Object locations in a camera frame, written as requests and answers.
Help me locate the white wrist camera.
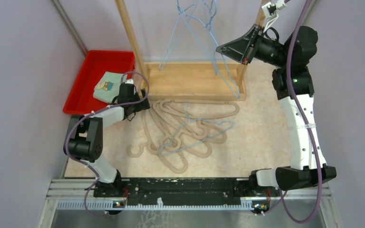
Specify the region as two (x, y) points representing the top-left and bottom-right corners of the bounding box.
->
(261, 0), (287, 33)
(124, 79), (134, 85)

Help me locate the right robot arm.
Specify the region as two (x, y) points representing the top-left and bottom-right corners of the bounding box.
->
(216, 25), (337, 196)

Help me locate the light green printed cloth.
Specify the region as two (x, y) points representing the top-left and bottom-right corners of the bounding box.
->
(93, 71), (123, 104)

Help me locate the wooden hanger rack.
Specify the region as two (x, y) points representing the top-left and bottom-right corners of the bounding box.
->
(115, 0), (272, 102)

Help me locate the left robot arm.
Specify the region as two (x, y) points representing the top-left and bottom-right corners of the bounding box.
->
(63, 83), (150, 197)

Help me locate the red plastic bin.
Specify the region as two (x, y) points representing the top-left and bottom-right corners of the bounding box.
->
(63, 50), (135, 115)

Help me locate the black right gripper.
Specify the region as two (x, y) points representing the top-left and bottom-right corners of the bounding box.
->
(216, 24), (289, 68)

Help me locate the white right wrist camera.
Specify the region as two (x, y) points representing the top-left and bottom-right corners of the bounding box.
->
(261, 0), (287, 33)

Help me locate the blue wire hanger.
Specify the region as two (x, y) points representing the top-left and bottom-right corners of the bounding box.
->
(158, 102), (234, 157)
(158, 0), (199, 71)
(186, 0), (240, 98)

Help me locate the white slotted cable duct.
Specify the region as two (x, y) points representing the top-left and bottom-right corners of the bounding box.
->
(56, 200), (269, 211)

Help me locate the aluminium frame rail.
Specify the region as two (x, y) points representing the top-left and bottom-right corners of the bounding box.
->
(275, 66), (336, 195)

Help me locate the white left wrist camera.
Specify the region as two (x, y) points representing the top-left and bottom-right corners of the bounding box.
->
(124, 79), (134, 85)

